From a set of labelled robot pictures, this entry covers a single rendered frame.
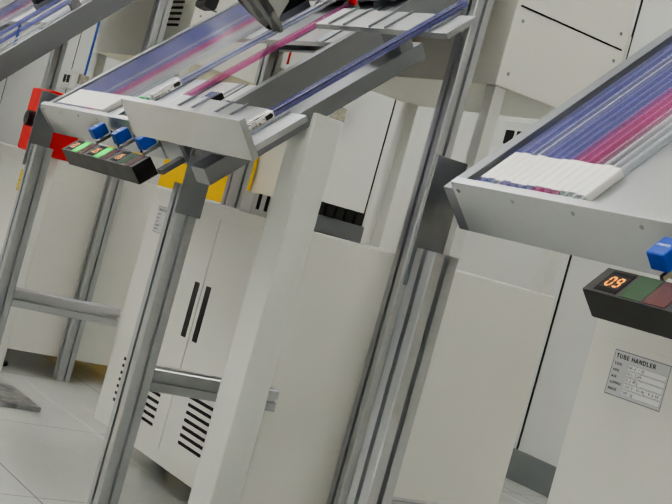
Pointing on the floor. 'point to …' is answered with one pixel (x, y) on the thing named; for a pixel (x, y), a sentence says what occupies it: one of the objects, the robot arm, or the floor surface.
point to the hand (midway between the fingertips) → (272, 28)
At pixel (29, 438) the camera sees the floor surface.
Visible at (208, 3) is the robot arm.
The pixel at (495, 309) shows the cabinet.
